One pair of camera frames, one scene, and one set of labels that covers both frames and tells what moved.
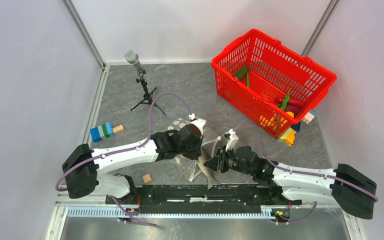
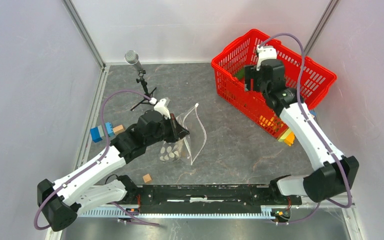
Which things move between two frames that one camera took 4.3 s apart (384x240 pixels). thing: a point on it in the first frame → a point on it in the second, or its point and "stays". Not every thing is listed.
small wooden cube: x=146 y=178 stays
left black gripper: x=196 y=153 → x=177 y=132
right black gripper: x=217 y=163 → x=251 y=73
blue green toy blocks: x=97 y=133 stays
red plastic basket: x=271 y=83 stays
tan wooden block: x=118 y=129 stays
